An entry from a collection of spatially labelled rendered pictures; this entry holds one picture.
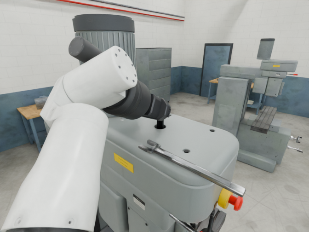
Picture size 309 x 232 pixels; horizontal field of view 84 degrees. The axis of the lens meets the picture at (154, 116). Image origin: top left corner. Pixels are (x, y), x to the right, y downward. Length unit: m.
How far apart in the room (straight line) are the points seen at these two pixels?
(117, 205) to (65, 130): 0.58
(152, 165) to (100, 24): 0.42
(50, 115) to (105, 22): 0.39
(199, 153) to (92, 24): 0.46
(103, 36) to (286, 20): 6.60
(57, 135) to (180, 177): 0.26
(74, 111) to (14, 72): 4.40
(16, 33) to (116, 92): 4.38
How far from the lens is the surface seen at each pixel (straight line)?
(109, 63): 0.25
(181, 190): 0.41
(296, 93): 7.01
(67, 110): 0.22
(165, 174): 0.42
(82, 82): 0.28
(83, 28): 0.60
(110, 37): 0.58
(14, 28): 4.62
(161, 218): 0.55
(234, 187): 0.36
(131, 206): 0.72
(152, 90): 5.83
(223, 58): 7.31
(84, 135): 0.20
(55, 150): 0.19
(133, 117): 0.36
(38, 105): 4.26
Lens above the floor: 2.13
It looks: 23 degrees down
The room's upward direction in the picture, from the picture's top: straight up
